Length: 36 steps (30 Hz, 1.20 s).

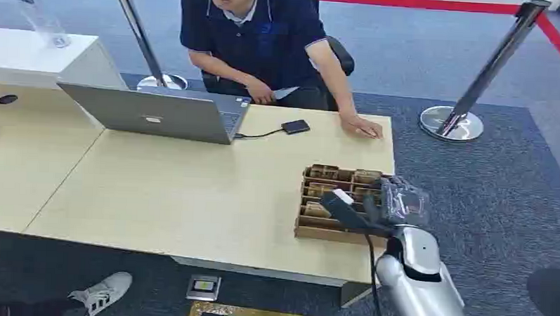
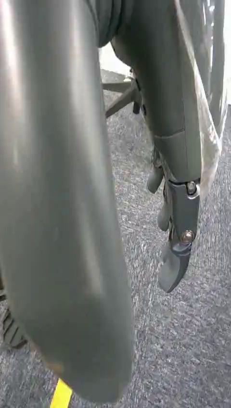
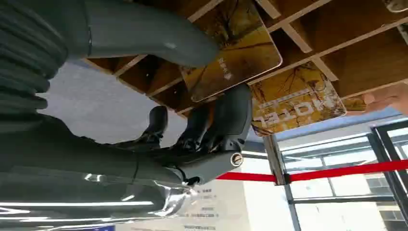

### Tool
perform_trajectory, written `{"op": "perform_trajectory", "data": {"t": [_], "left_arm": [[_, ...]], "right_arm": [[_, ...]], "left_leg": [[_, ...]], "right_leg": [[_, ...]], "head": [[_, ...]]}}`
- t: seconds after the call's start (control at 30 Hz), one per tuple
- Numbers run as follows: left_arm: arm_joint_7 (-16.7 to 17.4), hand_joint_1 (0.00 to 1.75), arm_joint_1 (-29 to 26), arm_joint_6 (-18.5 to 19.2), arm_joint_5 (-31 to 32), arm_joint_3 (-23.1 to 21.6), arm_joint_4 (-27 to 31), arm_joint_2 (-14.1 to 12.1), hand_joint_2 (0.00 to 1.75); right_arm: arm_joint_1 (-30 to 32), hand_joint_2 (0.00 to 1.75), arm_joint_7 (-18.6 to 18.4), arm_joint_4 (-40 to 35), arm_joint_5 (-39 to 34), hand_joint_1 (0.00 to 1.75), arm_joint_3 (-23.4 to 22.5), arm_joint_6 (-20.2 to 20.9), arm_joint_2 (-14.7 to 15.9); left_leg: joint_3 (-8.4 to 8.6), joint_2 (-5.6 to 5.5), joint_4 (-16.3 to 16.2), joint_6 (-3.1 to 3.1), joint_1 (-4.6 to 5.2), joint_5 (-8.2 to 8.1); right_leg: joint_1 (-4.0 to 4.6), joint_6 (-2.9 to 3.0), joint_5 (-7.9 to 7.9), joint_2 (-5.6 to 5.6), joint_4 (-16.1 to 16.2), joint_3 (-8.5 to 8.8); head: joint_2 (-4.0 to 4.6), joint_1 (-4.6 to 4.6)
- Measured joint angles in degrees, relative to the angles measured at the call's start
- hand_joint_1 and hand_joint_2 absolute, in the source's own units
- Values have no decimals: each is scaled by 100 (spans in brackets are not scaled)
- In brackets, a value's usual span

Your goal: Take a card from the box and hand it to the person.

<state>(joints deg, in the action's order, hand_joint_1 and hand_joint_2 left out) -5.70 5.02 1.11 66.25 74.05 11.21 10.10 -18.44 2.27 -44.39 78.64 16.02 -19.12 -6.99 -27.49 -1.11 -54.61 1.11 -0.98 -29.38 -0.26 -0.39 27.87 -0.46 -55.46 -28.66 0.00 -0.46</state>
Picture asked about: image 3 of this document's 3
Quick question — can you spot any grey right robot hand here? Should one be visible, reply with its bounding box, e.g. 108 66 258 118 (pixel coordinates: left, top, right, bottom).
0 0 253 231

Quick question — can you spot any printed paper notice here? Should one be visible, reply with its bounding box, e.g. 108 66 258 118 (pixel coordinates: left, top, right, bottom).
177 188 225 231

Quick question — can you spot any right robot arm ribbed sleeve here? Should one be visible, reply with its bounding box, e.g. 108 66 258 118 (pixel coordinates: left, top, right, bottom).
0 0 68 119

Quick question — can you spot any yellow hotel print card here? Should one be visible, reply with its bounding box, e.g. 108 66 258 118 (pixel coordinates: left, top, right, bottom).
249 61 347 138

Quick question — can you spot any red barrier belt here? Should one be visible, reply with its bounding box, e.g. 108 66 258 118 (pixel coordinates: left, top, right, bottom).
217 159 408 183

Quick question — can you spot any small yellow card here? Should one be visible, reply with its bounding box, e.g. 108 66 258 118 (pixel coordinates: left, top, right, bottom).
342 96 367 113

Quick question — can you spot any wooden card box with dividers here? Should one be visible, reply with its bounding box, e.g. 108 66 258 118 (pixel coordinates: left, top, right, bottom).
81 0 408 119

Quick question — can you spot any person's hand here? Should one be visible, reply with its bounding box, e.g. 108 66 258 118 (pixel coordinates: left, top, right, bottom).
362 82 408 116

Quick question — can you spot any steel barrier post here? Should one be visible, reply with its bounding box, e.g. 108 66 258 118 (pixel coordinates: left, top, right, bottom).
262 134 290 187

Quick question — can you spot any black door frame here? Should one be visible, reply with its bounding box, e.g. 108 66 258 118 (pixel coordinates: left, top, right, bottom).
366 120 408 225

